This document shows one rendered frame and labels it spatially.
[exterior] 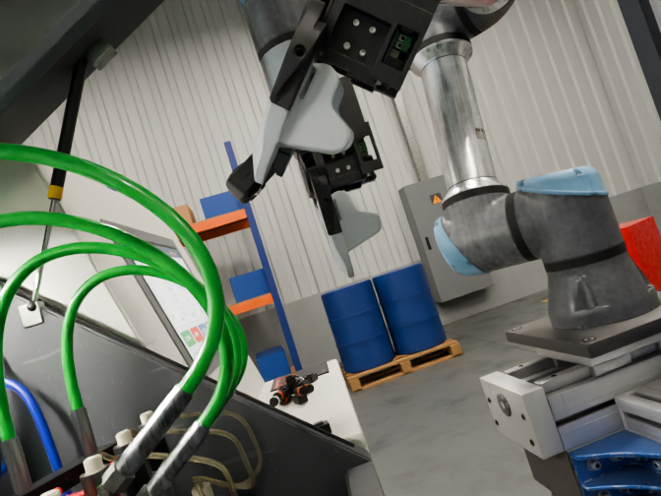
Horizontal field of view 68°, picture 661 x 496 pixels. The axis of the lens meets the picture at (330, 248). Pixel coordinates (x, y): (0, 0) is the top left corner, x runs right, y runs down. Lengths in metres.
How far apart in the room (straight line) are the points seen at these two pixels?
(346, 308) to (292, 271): 1.96
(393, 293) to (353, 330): 0.58
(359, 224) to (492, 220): 0.34
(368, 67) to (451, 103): 0.56
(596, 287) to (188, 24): 7.53
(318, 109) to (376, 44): 0.06
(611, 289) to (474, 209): 0.23
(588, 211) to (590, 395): 0.25
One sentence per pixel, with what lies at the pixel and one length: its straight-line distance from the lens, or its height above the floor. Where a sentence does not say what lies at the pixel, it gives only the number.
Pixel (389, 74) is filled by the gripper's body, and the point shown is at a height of 1.34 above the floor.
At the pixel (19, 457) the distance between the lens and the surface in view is 0.68.
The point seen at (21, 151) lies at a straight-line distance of 0.49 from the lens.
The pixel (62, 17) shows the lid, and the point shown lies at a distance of 0.84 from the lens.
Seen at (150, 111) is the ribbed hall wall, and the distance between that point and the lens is 7.53.
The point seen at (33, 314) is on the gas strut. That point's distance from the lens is 0.82.
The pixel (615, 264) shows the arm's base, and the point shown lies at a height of 1.11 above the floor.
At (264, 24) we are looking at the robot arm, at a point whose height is 1.50.
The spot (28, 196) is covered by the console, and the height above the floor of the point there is 1.48.
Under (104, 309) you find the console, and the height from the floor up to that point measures 1.28.
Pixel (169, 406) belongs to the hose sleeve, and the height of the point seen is 1.16.
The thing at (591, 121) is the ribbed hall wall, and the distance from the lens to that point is 8.90.
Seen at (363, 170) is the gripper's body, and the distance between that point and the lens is 0.52.
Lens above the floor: 1.23
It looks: 3 degrees up
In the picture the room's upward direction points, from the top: 18 degrees counter-clockwise
